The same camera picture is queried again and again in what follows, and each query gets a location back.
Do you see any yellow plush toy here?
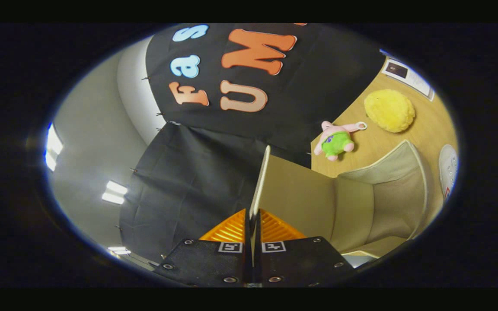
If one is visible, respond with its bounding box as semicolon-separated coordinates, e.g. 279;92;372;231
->
364;89;416;133

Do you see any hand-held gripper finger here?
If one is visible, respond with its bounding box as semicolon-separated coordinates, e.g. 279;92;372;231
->
154;209;252;288
252;209;355;288

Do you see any white striped canvas shoe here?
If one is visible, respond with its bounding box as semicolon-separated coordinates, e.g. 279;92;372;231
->
438;144;460;202

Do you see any white book with dark photo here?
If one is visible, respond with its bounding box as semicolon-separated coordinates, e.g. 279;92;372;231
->
381;57;435;102

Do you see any beige fabric storage box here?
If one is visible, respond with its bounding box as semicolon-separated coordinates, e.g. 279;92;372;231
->
249;139;432;260

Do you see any pink and green plush toy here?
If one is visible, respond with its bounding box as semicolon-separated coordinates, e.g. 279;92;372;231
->
314;121;367;162

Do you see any black backdrop cloth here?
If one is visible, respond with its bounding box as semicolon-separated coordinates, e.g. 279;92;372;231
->
117;24;386;265

